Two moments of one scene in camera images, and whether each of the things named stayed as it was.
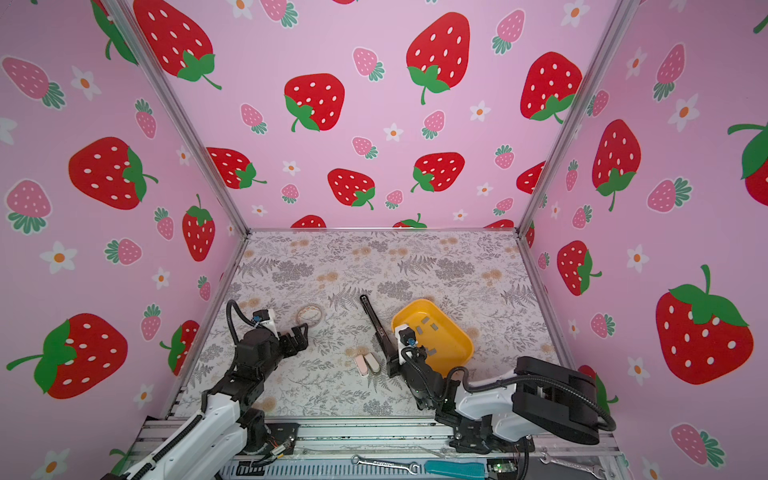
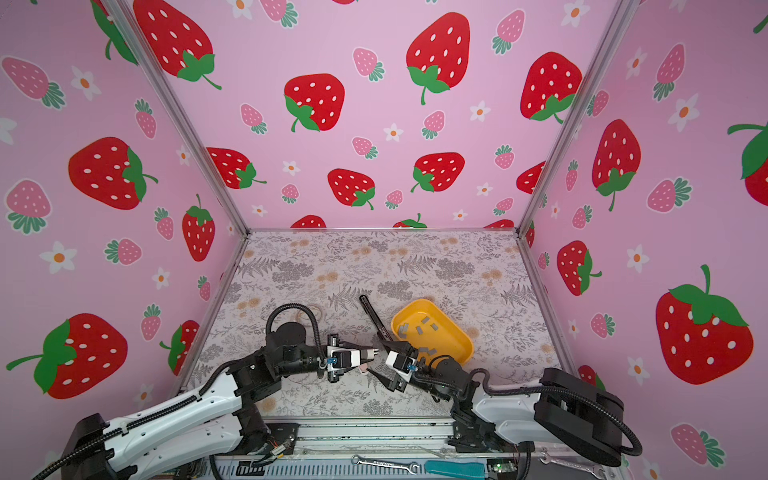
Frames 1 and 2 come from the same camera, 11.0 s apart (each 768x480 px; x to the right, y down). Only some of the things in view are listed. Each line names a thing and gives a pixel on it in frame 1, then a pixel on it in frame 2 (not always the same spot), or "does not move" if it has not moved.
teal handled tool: [473, 470] does not move
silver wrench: [413, 467] does not move
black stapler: [385, 347] does not move
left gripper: [301, 340] -> [335, 343]
